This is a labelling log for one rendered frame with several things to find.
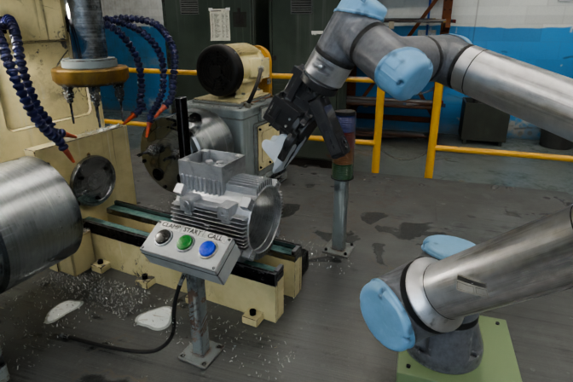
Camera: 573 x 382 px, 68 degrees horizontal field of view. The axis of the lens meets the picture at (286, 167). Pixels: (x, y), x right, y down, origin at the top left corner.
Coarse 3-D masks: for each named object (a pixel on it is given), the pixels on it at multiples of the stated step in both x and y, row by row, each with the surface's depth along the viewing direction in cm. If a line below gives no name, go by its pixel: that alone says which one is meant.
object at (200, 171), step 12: (192, 156) 100; (204, 156) 103; (216, 156) 104; (228, 156) 102; (240, 156) 99; (180, 168) 97; (192, 168) 95; (204, 168) 94; (216, 168) 92; (228, 168) 94; (240, 168) 99; (180, 180) 98; (192, 180) 96; (204, 180) 94; (216, 180) 93; (228, 180) 95; (204, 192) 96; (216, 192) 94
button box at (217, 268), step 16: (160, 224) 81; (176, 224) 80; (176, 240) 77; (208, 240) 75; (224, 240) 75; (160, 256) 76; (176, 256) 75; (192, 256) 74; (208, 256) 73; (224, 256) 73; (192, 272) 76; (208, 272) 72; (224, 272) 74
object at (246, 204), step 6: (276, 180) 99; (180, 186) 96; (186, 186) 97; (276, 186) 99; (174, 192) 96; (180, 192) 96; (246, 198) 89; (240, 204) 89; (246, 204) 89; (252, 204) 90; (246, 210) 90; (276, 234) 103; (246, 252) 93; (252, 252) 93; (246, 258) 93; (252, 258) 94
